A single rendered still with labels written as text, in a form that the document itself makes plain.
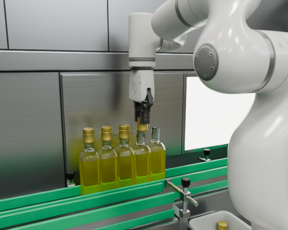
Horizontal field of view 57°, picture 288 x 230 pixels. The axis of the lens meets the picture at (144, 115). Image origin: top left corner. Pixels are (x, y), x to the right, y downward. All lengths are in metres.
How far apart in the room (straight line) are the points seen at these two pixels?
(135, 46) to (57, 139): 0.42
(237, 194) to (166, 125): 0.63
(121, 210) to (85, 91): 0.41
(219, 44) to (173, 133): 0.75
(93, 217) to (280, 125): 0.53
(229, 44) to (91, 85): 0.63
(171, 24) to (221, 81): 0.28
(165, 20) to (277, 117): 0.33
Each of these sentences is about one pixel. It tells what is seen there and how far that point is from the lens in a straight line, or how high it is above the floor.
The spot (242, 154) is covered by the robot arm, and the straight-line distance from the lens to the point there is 0.46.
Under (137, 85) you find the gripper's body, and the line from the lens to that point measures 0.81.
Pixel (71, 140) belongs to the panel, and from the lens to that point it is 0.95.
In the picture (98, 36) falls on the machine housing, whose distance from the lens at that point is 0.98.
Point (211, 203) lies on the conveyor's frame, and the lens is 1.08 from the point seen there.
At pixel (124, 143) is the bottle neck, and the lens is 0.86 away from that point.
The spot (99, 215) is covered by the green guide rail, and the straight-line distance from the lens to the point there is 0.78.
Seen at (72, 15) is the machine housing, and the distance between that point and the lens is 0.97.
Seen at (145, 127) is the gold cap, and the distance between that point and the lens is 0.85.
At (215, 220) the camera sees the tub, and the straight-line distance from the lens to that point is 1.03.
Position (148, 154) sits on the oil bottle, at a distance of 0.89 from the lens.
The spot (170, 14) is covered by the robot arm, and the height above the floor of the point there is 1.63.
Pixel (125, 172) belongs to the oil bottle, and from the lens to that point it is 0.88.
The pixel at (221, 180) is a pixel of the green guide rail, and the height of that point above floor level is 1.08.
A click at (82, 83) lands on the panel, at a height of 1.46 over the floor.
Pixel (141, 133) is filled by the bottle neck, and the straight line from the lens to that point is 0.87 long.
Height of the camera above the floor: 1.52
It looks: 11 degrees down
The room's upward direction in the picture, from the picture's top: straight up
